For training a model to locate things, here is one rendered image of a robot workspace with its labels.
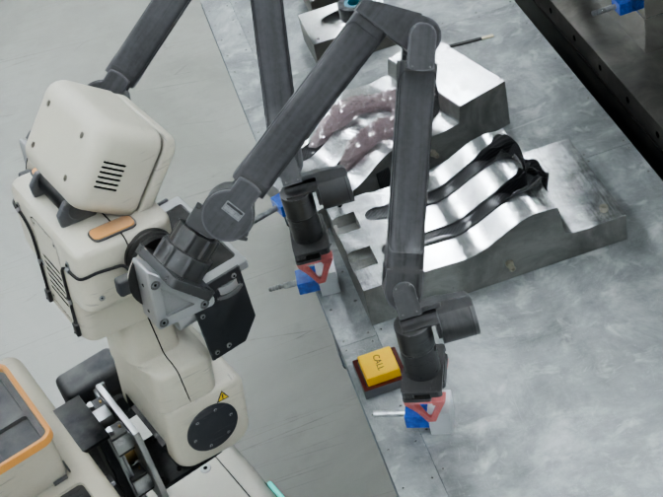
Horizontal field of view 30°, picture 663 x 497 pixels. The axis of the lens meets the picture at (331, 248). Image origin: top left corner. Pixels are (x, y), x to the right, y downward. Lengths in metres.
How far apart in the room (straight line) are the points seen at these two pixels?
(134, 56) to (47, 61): 2.80
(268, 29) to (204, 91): 2.32
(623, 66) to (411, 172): 1.05
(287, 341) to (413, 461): 1.42
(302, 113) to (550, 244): 0.64
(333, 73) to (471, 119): 0.79
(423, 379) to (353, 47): 0.53
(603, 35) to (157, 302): 1.42
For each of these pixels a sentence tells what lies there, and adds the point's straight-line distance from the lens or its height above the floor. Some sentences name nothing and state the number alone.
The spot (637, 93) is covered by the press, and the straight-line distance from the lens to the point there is 2.72.
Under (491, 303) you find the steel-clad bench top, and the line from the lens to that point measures 2.25.
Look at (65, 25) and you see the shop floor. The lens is 5.16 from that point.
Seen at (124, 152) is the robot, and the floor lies 1.34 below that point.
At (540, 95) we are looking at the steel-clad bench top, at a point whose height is 0.80.
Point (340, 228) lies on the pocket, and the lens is 2.37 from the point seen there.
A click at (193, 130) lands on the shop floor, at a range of 4.29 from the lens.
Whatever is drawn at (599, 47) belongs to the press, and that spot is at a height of 0.79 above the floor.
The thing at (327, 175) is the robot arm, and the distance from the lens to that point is 2.19.
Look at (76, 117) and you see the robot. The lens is 1.92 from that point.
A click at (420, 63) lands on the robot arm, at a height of 1.39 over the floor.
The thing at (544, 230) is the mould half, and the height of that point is 0.89.
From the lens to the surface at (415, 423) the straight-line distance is 2.05.
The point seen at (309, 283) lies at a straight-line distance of 2.31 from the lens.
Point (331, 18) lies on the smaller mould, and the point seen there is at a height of 0.86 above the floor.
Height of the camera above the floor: 2.39
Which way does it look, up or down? 41 degrees down
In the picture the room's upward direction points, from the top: 15 degrees counter-clockwise
